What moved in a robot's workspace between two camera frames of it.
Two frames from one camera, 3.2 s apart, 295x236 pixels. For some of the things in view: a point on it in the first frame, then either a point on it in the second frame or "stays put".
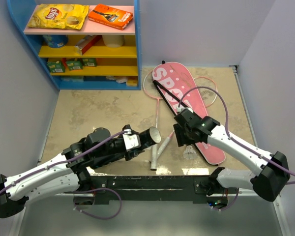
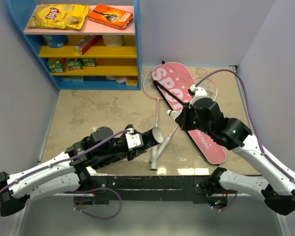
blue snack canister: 56,41 stays put
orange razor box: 120,19 stays put
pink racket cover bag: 180,92 stays put
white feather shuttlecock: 189,153 → 172,113
